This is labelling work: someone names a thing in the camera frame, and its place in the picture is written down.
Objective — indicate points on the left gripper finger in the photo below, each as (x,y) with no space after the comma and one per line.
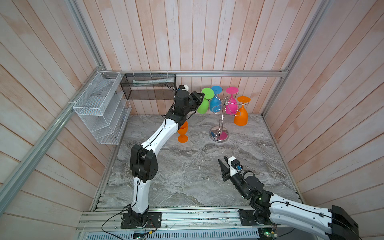
(198,97)
(193,108)

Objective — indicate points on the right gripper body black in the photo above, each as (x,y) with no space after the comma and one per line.
(237,182)

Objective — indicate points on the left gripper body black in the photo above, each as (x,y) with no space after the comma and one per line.
(191,105)

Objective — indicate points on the green plastic wine glass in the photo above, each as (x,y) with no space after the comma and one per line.
(209,94)

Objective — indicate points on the orange wine glass front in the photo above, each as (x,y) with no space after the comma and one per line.
(183,138)

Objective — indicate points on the orange wine glass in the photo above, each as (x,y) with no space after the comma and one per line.
(183,138)
(241,117)

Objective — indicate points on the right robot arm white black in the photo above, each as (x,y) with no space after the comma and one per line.
(271,209)

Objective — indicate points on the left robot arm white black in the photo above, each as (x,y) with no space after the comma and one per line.
(144,164)

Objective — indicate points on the blue plastic wine glass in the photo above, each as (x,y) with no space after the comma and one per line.
(216,103)

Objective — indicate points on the chrome wine glass rack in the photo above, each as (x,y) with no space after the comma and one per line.
(219,133)

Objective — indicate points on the pink plastic wine glass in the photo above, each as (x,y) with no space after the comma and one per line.
(232,105)

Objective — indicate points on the orange wine glass rear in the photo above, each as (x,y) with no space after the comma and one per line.
(241,117)

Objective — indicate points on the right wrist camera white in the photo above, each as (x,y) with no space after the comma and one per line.
(235,166)

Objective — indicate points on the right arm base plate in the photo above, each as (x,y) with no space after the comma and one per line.
(248,218)

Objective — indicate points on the black wire mesh basket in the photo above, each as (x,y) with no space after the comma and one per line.
(145,87)

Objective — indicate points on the horizontal aluminium wall profile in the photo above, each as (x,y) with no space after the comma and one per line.
(215,73)

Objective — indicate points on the white wire mesh shelf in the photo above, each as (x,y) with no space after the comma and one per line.
(103,108)

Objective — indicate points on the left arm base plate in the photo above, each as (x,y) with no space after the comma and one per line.
(132,220)

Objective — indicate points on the aluminium mounting rail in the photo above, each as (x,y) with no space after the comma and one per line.
(188,218)

